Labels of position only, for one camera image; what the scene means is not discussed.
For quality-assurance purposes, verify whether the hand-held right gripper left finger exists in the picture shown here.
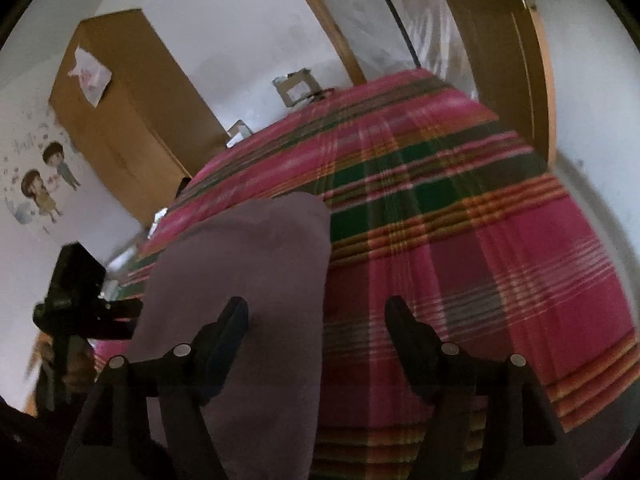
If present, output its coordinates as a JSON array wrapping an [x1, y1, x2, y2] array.
[[57, 296, 250, 480]]

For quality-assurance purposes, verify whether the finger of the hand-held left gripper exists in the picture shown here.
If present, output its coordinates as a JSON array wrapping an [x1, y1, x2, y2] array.
[[90, 299, 145, 341]]

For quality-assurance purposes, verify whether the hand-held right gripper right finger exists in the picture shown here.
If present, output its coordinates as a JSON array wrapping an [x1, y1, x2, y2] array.
[[384, 295, 582, 480]]

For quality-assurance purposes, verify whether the mauve garment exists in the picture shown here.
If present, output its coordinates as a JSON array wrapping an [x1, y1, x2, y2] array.
[[127, 192, 333, 480]]

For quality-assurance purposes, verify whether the person's left hand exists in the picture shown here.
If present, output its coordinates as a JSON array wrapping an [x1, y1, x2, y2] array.
[[35, 340, 99, 407]]

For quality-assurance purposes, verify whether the pink plaid bed sheet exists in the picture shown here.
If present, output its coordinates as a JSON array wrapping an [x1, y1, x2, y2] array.
[[95, 69, 636, 480]]

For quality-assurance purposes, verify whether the wooden wardrobe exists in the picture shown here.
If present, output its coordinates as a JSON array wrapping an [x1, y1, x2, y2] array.
[[49, 8, 228, 228]]

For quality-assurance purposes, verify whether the white plastic bag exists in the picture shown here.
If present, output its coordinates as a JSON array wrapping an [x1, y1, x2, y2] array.
[[67, 46, 113, 108]]

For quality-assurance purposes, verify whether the small white box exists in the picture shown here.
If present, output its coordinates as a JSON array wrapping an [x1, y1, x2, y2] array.
[[225, 119, 251, 149]]

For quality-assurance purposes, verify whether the brown cardboard box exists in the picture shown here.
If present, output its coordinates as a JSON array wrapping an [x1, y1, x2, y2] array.
[[272, 67, 334, 108]]

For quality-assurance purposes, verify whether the wooden door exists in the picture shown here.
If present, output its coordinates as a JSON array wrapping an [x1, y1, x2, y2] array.
[[425, 0, 557, 166]]

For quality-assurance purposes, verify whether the plastic-covered sliding door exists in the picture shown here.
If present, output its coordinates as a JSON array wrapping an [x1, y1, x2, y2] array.
[[295, 0, 481, 103]]

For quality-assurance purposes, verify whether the cartoon wall sticker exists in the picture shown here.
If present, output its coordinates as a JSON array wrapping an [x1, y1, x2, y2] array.
[[0, 105, 83, 236]]

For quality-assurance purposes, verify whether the wooden door frame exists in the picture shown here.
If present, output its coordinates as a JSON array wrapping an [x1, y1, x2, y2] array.
[[277, 0, 368, 87]]

